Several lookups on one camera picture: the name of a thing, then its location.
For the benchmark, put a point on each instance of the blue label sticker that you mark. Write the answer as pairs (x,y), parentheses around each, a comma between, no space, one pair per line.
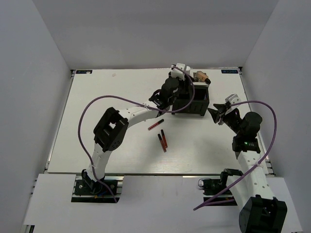
(84,71)
(229,71)

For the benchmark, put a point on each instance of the white organizer tray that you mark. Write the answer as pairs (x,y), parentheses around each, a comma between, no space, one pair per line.
(195,80)

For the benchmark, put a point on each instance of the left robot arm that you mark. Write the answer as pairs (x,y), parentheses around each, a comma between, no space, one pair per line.
(111,128)

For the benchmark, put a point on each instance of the right blue label sticker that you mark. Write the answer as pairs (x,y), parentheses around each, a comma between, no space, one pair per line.
(229,71)

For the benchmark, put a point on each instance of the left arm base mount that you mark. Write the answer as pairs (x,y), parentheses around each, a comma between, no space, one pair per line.
(88,191)

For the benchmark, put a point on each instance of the square foundation bottle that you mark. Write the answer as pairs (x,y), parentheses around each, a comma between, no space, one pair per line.
(202,77)

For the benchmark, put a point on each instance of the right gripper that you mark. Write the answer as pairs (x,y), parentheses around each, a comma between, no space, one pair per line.
(215,115)

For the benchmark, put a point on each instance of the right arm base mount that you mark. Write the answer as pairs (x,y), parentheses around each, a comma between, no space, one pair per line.
(211,187)

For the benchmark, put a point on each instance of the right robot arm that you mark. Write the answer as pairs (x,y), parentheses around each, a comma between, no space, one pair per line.
(260,210)

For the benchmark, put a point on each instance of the dark red lip gloss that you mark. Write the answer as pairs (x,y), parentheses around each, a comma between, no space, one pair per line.
(162,142)

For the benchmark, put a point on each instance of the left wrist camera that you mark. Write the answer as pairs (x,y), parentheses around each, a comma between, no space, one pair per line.
(180,71)

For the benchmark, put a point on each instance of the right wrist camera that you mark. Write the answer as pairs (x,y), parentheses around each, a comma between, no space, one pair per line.
(233,99)

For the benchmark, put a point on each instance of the left blue label sticker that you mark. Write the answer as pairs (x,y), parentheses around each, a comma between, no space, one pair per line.
(84,71)

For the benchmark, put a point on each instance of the black organizer box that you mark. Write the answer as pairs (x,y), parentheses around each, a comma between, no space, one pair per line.
(199,104)

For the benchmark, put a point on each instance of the orange red lip gloss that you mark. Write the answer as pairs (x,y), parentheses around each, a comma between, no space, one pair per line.
(164,138)

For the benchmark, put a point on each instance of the red lip gloss tube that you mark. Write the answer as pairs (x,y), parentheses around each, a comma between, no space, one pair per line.
(156,124)

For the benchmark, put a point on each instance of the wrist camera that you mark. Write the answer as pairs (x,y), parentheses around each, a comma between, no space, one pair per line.
(180,71)
(233,99)

